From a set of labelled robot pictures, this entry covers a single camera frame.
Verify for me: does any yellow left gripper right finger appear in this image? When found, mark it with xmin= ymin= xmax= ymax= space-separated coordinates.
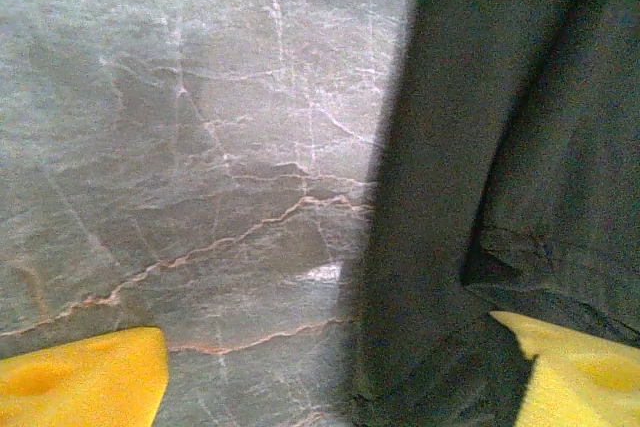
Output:
xmin=488 ymin=310 xmax=640 ymax=427

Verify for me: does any black t-shirt with gold print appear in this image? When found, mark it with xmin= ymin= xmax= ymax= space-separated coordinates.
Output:
xmin=342 ymin=0 xmax=640 ymax=427

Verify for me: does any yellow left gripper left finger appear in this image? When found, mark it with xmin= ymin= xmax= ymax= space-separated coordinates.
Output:
xmin=0 ymin=326 xmax=170 ymax=427

